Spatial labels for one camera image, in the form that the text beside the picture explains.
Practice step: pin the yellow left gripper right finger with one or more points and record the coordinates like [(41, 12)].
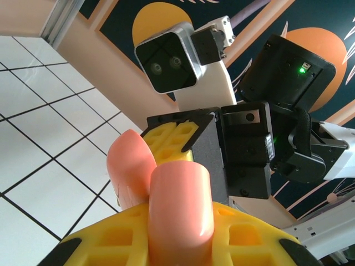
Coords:
[(249, 241)]

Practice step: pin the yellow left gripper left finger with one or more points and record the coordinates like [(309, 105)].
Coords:
[(111, 238)]

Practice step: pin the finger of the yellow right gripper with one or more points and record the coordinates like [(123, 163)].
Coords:
[(183, 156), (162, 149)]

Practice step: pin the pink earbud charging case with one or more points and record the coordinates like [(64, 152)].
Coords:
[(180, 207)]

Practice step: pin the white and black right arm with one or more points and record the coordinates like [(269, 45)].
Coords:
[(341, 163)]

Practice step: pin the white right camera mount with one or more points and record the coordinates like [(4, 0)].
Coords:
[(205, 86)]

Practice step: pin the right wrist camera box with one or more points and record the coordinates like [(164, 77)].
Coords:
[(166, 63)]

